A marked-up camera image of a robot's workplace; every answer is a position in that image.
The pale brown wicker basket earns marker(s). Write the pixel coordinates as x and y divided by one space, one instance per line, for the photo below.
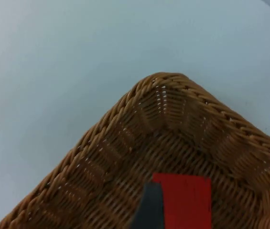
197 148

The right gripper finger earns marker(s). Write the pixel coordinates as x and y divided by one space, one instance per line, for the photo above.
150 207

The red cube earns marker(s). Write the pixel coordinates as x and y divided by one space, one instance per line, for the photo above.
187 200

